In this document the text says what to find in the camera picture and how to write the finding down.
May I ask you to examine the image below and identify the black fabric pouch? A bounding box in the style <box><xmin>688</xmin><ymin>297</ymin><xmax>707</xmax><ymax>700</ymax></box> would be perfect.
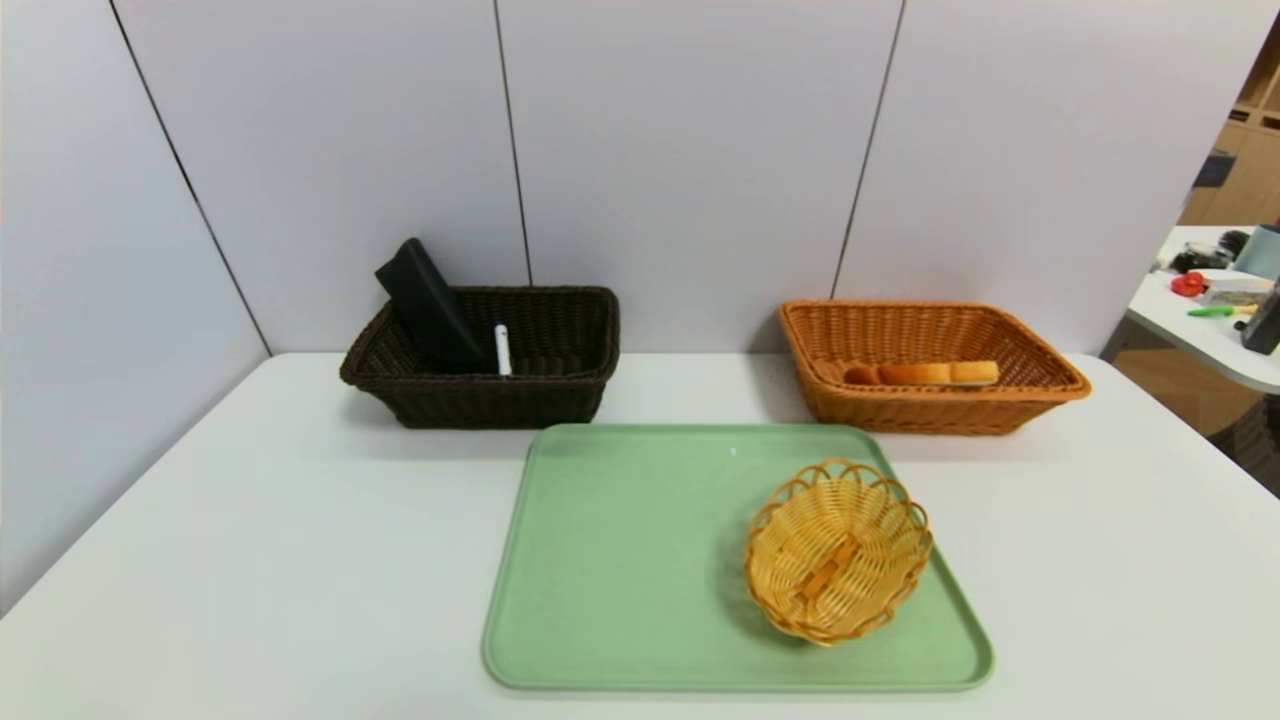
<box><xmin>375</xmin><ymin>237</ymin><xmax>493</xmax><ymax>374</ymax></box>

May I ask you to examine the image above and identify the slice of white bread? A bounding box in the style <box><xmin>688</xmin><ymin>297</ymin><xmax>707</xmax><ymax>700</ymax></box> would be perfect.
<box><xmin>843</xmin><ymin>359</ymin><xmax>1001</xmax><ymax>387</ymax></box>

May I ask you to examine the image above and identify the dark brown wicker basket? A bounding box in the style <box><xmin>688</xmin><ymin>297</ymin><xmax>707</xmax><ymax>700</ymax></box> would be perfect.
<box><xmin>339</xmin><ymin>286</ymin><xmax>621</xmax><ymax>430</ymax></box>

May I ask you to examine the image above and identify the orange wicker basket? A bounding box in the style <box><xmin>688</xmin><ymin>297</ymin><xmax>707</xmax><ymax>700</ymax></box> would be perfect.
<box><xmin>779</xmin><ymin>299</ymin><xmax>1092</xmax><ymax>436</ymax></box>

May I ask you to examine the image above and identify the small round yellow wicker basket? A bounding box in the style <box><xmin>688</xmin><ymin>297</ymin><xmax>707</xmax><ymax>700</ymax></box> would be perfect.
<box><xmin>744</xmin><ymin>457</ymin><xmax>936</xmax><ymax>649</ymax></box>

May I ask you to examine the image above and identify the light green plastic tray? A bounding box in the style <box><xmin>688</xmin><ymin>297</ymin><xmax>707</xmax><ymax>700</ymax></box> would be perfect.
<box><xmin>482</xmin><ymin>423</ymin><xmax>996</xmax><ymax>693</ymax></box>

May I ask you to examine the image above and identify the white side table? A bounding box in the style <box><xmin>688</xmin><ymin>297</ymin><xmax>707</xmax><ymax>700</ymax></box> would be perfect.
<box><xmin>1126</xmin><ymin>224</ymin><xmax>1280</xmax><ymax>395</ymax></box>

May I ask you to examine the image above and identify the black bundle on side table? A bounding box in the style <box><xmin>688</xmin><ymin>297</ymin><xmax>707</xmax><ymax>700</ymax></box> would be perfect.
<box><xmin>1168</xmin><ymin>230</ymin><xmax>1251</xmax><ymax>274</ymax></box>

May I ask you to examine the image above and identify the white shallow box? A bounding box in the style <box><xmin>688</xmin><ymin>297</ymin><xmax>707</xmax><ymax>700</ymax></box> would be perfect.
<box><xmin>1200</xmin><ymin>268</ymin><xmax>1276</xmax><ymax>307</ymax></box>

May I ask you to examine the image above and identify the black woven bin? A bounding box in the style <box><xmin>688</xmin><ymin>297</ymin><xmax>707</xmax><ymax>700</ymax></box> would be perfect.
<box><xmin>1210</xmin><ymin>395</ymin><xmax>1280</xmax><ymax>496</ymax></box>

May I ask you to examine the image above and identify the black upright device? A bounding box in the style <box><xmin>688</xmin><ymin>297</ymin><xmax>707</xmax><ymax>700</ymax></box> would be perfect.
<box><xmin>1240</xmin><ymin>280</ymin><xmax>1280</xmax><ymax>356</ymax></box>

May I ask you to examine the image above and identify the grey cup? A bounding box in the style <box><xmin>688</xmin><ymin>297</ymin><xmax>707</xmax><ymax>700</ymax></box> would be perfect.
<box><xmin>1233</xmin><ymin>223</ymin><xmax>1280</xmax><ymax>281</ymax></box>

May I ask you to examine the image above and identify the wooden cabinet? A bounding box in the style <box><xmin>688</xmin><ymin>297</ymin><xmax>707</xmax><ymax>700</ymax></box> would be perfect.
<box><xmin>1180</xmin><ymin>20</ymin><xmax>1280</xmax><ymax>227</ymax></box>

